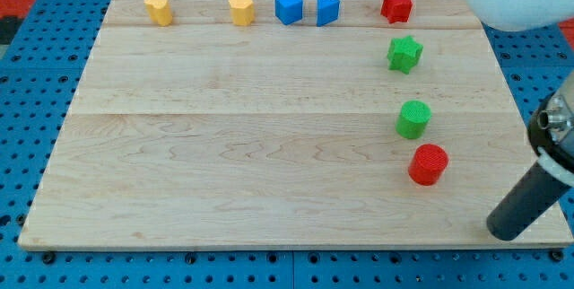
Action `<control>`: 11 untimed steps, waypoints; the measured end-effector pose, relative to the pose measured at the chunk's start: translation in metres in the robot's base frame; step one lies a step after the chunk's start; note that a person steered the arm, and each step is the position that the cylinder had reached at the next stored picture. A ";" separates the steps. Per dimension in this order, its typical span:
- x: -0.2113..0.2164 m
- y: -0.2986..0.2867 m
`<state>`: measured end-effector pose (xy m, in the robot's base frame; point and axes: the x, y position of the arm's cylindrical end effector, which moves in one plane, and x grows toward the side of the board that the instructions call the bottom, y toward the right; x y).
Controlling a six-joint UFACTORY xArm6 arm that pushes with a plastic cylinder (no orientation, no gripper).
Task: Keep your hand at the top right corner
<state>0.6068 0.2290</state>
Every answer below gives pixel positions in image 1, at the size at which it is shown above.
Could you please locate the blue triangle block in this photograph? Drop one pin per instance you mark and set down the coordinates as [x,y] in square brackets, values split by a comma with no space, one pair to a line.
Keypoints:
[327,12]

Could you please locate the red star block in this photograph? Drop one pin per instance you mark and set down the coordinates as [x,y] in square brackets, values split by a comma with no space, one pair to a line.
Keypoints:
[396,10]

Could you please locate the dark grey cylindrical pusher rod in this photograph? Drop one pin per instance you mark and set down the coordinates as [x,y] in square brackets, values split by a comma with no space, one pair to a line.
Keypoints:
[532,196]

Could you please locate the blue cube block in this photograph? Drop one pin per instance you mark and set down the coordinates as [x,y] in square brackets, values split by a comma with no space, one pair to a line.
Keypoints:
[288,11]

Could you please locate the red cylinder block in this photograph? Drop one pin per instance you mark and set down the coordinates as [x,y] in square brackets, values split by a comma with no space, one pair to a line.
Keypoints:
[428,164]

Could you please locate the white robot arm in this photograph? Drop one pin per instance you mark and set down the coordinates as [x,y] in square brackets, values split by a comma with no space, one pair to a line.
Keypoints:
[521,15]

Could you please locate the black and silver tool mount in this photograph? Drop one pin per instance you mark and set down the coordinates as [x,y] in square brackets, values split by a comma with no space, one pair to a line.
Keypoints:
[550,132]

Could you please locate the green star block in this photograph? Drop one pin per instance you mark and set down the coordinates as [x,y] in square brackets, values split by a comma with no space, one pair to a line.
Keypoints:
[404,54]

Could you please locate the light wooden board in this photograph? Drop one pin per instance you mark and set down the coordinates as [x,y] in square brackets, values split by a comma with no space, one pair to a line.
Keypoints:
[205,136]

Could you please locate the yellow pentagon block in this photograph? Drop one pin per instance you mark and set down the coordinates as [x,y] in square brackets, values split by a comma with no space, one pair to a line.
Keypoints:
[242,12]

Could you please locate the green cylinder block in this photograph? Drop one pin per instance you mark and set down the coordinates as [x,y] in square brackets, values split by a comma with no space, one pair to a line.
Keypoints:
[413,119]

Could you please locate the yellow heart block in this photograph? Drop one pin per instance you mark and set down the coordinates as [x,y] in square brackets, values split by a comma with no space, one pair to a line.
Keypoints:
[159,11]

